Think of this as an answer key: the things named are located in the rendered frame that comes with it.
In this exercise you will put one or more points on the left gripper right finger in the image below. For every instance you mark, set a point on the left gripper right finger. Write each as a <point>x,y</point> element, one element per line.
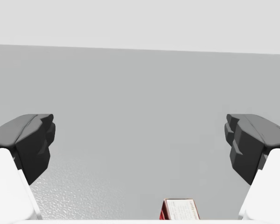
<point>252,149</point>

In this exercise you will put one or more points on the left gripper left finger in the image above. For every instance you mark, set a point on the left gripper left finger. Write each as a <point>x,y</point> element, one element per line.
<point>25,149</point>

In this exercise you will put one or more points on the red carton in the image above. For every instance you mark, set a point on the red carton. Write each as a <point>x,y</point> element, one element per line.
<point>180,209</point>

